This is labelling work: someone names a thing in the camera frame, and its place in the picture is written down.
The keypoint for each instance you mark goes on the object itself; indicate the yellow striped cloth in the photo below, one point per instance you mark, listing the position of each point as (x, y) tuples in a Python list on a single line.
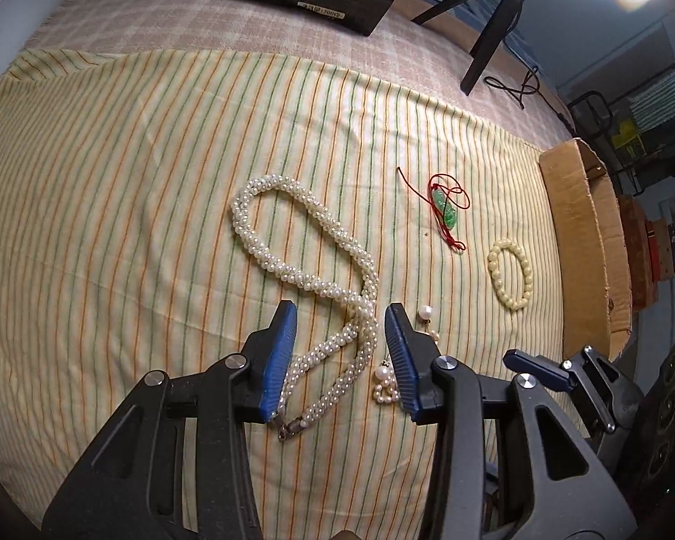
[(146, 208)]

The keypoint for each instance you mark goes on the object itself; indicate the blue patterned bedsheet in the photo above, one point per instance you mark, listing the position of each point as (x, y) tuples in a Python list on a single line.
[(455, 17)]

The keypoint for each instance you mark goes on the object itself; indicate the black tripod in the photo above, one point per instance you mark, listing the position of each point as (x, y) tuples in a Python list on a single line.
[(486, 39)]

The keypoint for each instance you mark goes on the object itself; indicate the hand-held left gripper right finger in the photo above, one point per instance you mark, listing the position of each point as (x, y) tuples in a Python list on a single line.
[(402, 363)]

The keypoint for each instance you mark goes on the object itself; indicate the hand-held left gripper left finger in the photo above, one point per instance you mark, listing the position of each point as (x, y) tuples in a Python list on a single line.
[(278, 363)]

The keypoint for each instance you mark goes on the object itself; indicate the cardboard box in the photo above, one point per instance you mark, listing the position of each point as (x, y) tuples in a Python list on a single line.
[(574, 208)]

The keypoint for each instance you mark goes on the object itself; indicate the beige plaid blanket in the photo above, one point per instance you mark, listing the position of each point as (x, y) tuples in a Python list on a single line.
[(202, 28)]

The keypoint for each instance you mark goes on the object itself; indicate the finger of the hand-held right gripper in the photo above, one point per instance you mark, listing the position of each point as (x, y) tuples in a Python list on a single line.
[(531, 368)]

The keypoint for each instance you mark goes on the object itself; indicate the black metal rack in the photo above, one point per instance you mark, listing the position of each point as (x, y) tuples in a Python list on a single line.
[(590, 100)]

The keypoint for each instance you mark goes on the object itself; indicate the reddish brown box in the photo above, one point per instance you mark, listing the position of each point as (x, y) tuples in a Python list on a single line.
[(649, 247)]

